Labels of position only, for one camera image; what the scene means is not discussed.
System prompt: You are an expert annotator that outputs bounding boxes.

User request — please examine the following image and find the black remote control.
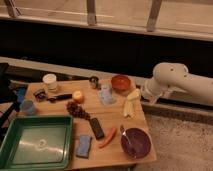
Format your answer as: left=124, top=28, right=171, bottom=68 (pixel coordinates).
left=89, top=118, right=104, bottom=140

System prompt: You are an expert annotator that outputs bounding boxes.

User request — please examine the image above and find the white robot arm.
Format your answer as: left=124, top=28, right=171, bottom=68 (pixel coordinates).
left=139, top=62, right=213, bottom=125

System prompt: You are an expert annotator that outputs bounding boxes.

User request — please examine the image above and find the clear plastic container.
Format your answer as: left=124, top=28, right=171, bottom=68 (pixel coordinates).
left=97, top=84, right=116, bottom=105

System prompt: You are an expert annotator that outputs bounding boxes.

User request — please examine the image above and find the blue plastic cup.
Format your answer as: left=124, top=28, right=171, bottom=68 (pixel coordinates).
left=20, top=100, right=36, bottom=116

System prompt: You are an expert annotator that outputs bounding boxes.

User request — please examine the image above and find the metal spoon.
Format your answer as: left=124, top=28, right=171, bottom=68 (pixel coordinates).
left=120, top=125, right=134, bottom=150

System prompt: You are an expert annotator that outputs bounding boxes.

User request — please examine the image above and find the black handled tool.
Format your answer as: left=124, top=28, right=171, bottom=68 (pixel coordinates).
left=33, top=89, right=72, bottom=103

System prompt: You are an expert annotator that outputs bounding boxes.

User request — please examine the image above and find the purple bowl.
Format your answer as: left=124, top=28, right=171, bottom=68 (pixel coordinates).
left=121, top=128, right=151, bottom=159

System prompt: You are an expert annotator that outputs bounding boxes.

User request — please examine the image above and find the green plastic tray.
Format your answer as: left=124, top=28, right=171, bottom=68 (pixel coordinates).
left=0, top=116, right=73, bottom=171

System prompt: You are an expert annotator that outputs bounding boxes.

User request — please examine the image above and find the blue sponge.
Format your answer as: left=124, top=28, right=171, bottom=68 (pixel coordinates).
left=75, top=135, right=92, bottom=158

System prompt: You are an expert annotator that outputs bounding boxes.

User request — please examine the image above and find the yellow apple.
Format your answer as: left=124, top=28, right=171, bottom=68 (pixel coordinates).
left=72, top=91, right=84, bottom=103

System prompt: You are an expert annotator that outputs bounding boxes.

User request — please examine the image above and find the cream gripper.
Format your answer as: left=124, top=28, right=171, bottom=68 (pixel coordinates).
left=123, top=88, right=141, bottom=118

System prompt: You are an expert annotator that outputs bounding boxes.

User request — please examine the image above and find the orange red bowl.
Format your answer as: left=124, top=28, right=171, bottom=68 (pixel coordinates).
left=111, top=75, right=131, bottom=91

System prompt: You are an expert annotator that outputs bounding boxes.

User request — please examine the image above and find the small metal cup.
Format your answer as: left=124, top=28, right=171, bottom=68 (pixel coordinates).
left=89, top=76, right=99, bottom=89

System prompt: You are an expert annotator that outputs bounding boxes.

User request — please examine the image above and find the dark grape bunch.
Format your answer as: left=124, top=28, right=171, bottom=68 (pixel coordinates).
left=66, top=101, right=90, bottom=120

